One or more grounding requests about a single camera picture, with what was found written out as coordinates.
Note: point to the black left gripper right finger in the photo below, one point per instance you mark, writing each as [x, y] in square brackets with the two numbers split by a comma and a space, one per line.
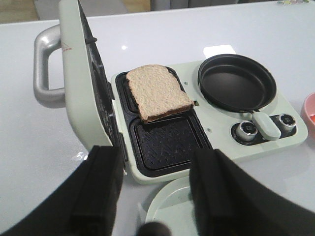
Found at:
[229, 202]

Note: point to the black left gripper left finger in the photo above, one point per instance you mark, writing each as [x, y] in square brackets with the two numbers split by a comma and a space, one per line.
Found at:
[85, 204]

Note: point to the green breakfast maker lid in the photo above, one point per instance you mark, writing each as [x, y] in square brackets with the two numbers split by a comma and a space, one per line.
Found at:
[86, 95]

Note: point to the pink bowl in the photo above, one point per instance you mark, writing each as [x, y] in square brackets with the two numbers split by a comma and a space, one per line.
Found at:
[308, 114]

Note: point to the green breakfast maker base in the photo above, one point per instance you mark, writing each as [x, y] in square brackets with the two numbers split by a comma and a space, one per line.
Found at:
[161, 150]

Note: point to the green round plate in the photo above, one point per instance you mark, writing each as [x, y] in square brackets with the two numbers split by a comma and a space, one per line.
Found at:
[173, 206]

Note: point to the left silver knob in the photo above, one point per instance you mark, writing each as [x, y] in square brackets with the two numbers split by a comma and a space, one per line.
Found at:
[246, 131]

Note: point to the black round frying pan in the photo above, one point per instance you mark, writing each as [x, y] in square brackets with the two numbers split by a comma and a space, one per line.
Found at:
[240, 84]

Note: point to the right grey chair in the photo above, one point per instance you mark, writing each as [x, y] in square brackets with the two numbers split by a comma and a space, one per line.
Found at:
[160, 5]

